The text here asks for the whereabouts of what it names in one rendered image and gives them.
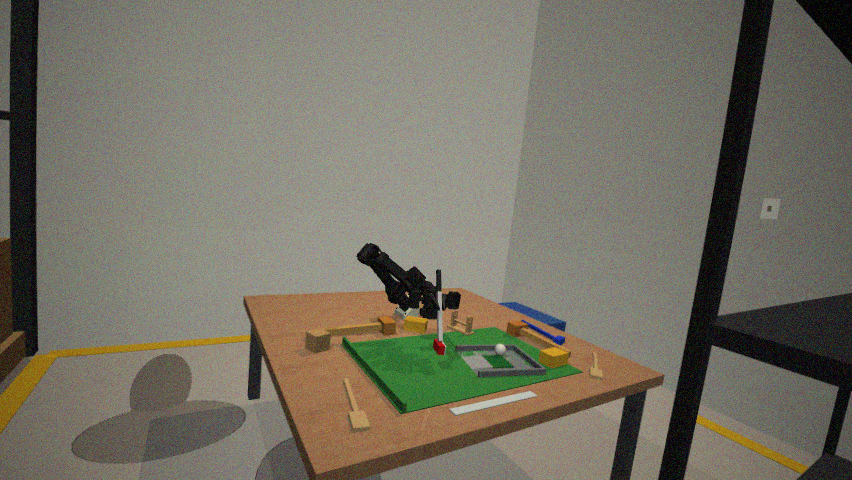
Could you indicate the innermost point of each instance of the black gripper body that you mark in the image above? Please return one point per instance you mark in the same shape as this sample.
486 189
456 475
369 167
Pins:
414 297

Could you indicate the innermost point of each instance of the green putting mat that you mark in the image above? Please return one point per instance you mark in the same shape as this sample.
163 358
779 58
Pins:
425 379

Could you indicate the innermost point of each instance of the small brown cube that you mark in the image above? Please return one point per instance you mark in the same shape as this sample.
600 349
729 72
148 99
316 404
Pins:
317 340

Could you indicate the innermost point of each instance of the blue putter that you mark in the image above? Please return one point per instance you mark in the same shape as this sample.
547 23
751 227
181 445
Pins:
557 339

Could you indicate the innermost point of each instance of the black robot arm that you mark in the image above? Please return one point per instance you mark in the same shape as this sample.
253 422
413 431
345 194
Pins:
412 279

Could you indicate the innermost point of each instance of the pale grey flat strip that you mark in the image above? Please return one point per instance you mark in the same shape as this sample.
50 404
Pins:
492 403

